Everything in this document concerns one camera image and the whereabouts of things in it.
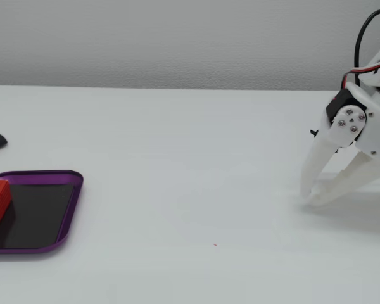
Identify purple metal tray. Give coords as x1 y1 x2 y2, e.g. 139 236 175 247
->
0 170 84 255

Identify black cable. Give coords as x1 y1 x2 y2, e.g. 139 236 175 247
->
353 9 380 87

